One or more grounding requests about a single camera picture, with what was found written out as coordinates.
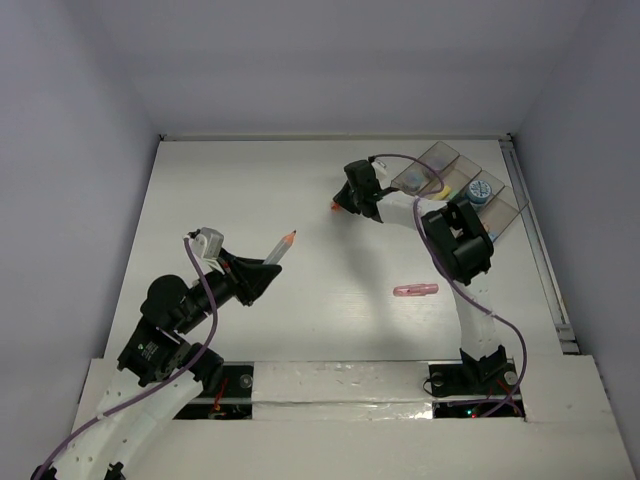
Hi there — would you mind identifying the purple cable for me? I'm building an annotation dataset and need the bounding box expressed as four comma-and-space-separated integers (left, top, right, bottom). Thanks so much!
32, 237, 220, 480
369, 152, 529, 419

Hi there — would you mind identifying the clear compartment organizer tray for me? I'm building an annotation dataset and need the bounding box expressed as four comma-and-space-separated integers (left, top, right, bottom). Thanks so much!
391, 141, 528, 241

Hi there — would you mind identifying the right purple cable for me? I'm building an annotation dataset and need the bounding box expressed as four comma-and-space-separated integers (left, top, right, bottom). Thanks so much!
369, 152, 529, 419

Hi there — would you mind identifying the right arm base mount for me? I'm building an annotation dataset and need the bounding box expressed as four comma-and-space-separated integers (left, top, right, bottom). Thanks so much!
422, 362, 525, 419

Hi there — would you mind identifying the paperclip jar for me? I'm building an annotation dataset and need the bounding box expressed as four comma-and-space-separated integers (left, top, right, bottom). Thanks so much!
404, 171, 424, 191
426, 156, 450, 173

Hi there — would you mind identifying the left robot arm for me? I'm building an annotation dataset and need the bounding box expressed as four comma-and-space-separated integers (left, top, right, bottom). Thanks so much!
32, 229, 291, 479

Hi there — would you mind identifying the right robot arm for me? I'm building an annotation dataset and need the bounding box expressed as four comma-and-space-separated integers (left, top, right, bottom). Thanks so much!
333, 160, 507, 394

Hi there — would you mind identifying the blue lid pin jar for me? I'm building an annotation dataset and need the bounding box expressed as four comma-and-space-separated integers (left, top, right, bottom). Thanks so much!
465, 179, 493, 208

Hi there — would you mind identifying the pink highlighter pen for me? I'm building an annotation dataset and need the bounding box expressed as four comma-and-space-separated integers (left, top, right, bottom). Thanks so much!
393, 283, 439, 297

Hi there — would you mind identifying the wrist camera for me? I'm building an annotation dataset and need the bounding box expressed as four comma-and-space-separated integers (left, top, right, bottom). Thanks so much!
186, 227, 224, 262
368, 156, 388, 179

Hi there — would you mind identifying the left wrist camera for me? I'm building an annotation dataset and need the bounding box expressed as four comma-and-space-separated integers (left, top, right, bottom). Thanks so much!
186, 227, 224, 262

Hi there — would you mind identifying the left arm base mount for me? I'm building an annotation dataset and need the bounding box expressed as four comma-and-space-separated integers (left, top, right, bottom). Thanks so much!
175, 363, 254, 421

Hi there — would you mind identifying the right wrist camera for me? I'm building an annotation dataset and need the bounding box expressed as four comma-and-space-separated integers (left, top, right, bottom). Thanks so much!
368, 156, 388, 179

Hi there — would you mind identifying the yellow marker cap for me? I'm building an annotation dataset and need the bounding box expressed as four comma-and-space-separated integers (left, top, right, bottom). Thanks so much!
432, 185, 451, 200

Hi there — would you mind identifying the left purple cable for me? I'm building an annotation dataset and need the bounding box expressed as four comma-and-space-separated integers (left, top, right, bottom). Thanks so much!
32, 237, 220, 480

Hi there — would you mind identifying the grey orange highlighter pen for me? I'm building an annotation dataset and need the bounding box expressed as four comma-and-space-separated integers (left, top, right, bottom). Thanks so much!
263, 230, 297, 265

